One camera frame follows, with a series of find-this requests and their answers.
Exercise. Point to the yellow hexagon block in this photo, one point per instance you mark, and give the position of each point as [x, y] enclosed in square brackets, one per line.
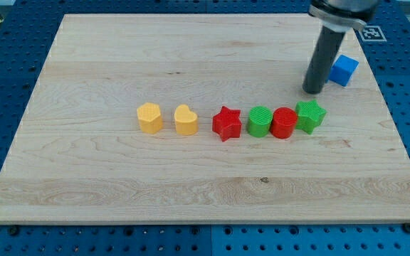
[150, 118]

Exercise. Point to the wooden board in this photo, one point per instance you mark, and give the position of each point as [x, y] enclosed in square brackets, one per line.
[79, 156]

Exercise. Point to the blue cube block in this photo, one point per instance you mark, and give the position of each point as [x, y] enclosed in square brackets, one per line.
[342, 70]

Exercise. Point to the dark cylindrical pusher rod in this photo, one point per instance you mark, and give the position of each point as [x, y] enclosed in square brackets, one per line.
[323, 57]

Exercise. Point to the green cylinder block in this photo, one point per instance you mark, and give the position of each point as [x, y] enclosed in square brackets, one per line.
[259, 121]

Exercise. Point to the red star block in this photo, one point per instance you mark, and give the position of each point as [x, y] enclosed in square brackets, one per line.
[227, 123]

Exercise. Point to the green star block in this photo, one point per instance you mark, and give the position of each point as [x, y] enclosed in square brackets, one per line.
[310, 115]

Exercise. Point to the white fiducial marker tag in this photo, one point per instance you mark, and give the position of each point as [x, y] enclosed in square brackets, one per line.
[372, 34]

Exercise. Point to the yellow heart block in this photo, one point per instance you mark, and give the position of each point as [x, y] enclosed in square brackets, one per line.
[186, 121]

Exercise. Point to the red cylinder block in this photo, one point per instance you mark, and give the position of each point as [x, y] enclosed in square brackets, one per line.
[283, 123]

